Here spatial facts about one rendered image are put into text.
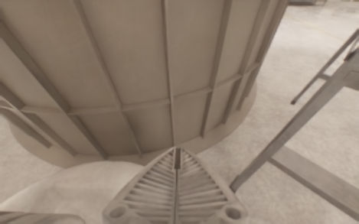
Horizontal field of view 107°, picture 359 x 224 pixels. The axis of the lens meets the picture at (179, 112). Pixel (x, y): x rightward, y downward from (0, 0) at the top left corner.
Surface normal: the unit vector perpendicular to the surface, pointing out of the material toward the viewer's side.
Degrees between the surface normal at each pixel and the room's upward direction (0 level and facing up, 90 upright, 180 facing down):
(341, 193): 0
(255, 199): 0
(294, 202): 0
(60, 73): 90
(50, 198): 73
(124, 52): 90
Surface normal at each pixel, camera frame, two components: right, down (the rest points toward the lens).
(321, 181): 0.00, -0.70
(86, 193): -0.01, 0.43
